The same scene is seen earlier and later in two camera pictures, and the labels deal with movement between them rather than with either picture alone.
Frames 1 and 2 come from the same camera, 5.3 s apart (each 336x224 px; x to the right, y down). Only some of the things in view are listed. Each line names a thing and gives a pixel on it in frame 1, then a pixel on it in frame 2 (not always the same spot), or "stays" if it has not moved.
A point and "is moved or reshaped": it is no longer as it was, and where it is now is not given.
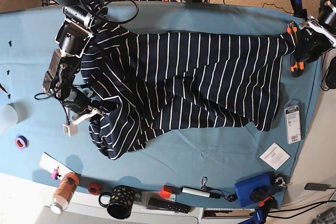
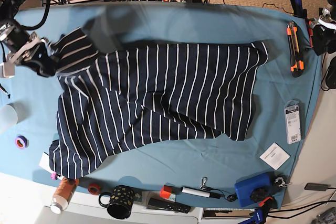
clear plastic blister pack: [292, 112] stays
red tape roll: [94, 189] stays
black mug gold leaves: [121, 200] stays
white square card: [275, 156] stays
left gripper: [81, 103] → [25, 50]
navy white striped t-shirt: [157, 82] is moved or reshaped
